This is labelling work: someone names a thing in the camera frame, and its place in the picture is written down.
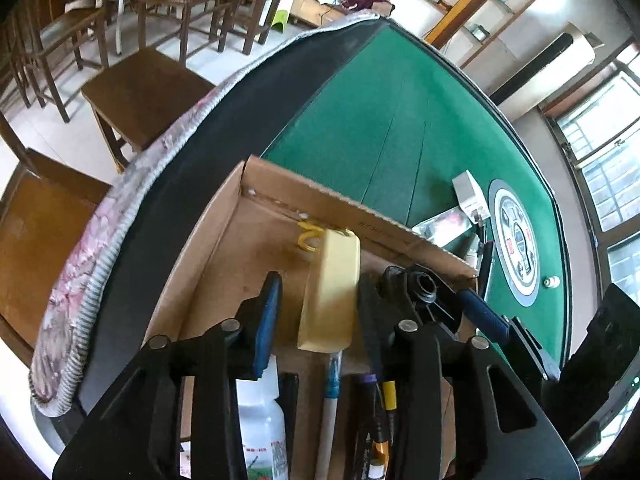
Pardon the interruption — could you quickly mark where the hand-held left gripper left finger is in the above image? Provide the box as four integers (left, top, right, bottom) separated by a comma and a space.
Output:
52, 272, 283, 480

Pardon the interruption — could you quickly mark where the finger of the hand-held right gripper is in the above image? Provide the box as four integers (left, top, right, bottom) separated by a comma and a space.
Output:
457, 289, 562, 384

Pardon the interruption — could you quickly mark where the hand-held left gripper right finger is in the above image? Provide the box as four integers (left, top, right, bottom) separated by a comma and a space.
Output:
356, 275, 581, 480

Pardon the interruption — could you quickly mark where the pale yellow block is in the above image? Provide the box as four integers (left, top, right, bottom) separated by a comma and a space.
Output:
296, 227, 362, 353

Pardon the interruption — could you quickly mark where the black plastic device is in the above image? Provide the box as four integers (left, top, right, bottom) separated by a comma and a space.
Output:
375, 264, 463, 333

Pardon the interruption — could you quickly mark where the brown cardboard box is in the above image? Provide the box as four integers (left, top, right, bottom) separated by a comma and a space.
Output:
142, 155, 481, 480

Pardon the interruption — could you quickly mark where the thin black pen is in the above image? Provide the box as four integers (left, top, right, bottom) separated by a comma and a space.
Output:
475, 225, 497, 293

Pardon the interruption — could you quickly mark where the yellow orange marker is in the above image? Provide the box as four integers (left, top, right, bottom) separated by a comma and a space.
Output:
367, 380, 398, 480

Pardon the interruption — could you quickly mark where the round grey control panel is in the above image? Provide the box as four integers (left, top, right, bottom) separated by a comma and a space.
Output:
487, 177, 543, 307

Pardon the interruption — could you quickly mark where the white pen teal band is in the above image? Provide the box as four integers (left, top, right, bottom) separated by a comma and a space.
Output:
314, 351, 345, 480

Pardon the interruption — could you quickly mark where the silver foil packet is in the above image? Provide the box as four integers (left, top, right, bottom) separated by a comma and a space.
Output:
411, 207, 473, 248

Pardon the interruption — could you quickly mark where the yellow plastic hook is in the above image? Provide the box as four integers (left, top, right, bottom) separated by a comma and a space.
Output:
296, 217, 326, 253

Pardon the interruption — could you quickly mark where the white plastic bottle green label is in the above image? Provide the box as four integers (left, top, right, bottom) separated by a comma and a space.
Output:
235, 355, 291, 480

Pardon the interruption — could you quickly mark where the white power adapter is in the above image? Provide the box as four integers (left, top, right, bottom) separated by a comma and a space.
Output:
451, 170, 488, 221

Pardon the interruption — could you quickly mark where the floral quilted table cover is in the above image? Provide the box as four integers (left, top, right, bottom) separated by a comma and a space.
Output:
27, 10, 386, 418

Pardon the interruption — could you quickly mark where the barred window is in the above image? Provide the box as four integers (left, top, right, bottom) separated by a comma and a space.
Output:
542, 42, 640, 311

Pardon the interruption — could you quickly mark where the green felt mahjong table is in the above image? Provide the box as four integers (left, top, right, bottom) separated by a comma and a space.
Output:
30, 12, 573, 431

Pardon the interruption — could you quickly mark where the standing air conditioner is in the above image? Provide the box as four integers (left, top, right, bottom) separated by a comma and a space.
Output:
487, 22, 598, 108

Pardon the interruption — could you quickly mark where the wooden stool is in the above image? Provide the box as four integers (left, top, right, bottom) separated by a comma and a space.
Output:
80, 46, 216, 173

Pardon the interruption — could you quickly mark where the wooden framed white shelving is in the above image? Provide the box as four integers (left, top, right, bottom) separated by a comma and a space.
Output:
380, 0, 586, 68

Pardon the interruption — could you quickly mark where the green plastic stool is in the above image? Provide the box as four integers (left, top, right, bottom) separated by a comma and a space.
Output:
270, 0, 296, 35

